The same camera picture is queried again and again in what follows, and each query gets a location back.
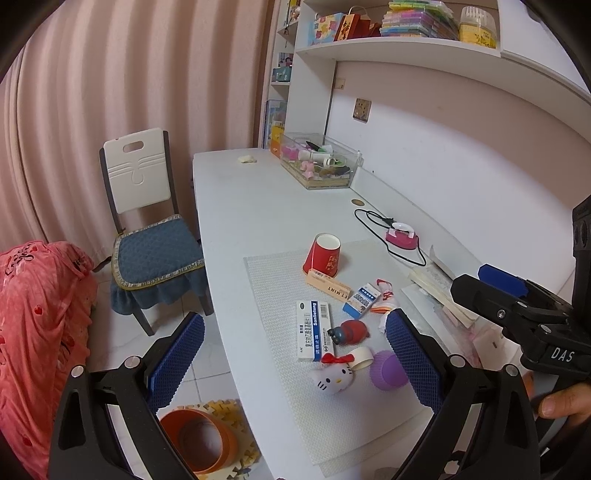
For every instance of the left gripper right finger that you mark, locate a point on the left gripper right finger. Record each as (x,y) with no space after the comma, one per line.
(482,425)

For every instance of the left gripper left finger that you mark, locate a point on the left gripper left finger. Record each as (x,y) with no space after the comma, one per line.
(84,444)

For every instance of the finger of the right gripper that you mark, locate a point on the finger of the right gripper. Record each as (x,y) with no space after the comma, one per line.
(527,291)
(533,329)

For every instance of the purple ribbed cup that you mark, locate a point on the purple ribbed cup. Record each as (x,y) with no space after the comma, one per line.
(386,371)

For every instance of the red bear figurine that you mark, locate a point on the red bear figurine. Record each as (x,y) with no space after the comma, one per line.
(350,332)

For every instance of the white stuffed doll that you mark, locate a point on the white stuffed doll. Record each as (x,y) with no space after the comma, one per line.
(386,303)

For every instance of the orange trash bin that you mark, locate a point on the orange trash bin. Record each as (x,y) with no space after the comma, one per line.
(205,443)

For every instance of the person's right hand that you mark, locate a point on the person's right hand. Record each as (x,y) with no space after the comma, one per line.
(572,402)

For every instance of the white tape roll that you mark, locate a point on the white tape roll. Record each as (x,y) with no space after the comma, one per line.
(362,357)

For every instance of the pink floral bed cover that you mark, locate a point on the pink floral bed cover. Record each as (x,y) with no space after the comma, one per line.
(47,294)

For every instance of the small blue white carton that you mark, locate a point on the small blue white carton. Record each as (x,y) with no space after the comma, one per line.
(361,301)

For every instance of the hello kitty toy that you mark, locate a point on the hello kitty toy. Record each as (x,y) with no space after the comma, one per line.
(334,375)

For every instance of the white chair with blue cushion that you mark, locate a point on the white chair with blue cushion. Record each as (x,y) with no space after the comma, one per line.
(161,262)

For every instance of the white woven table mat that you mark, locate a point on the white woven table mat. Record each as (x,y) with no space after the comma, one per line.
(343,418)

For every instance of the red paper cup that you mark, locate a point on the red paper cup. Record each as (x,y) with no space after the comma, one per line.
(324,255)

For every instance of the blue white medicine box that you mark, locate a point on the blue white medicine box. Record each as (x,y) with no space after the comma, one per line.
(313,324)

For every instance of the clear acrylic organizer tray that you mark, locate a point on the clear acrylic organizer tray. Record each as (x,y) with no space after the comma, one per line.
(317,161)

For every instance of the yellow labelled jar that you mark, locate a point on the yellow labelled jar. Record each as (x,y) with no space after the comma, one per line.
(478,27)

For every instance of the colourful stacked boxes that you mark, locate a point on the colourful stacked boxes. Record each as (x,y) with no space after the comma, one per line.
(427,19)

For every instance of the red gift bag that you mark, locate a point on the red gift bag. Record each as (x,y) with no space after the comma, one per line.
(357,24)

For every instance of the colourful patterned box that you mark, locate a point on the colourful patterned box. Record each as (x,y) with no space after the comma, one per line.
(325,28)

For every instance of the wall power socket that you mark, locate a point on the wall power socket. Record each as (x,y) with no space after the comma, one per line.
(361,111)

